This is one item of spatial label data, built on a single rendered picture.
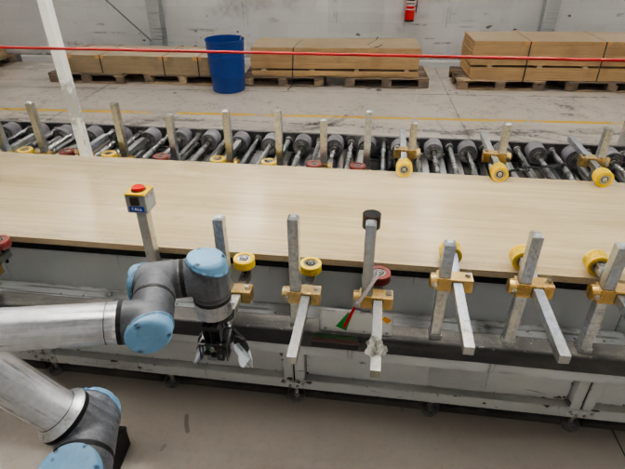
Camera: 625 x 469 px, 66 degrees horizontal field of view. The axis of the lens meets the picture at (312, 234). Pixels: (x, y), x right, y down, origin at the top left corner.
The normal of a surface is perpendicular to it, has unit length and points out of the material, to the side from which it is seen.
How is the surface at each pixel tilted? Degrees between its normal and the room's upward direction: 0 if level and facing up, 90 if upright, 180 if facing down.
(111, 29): 90
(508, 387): 91
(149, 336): 90
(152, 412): 0
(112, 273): 90
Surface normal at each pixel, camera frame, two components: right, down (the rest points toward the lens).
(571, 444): -0.01, -0.85
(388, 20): -0.10, 0.53
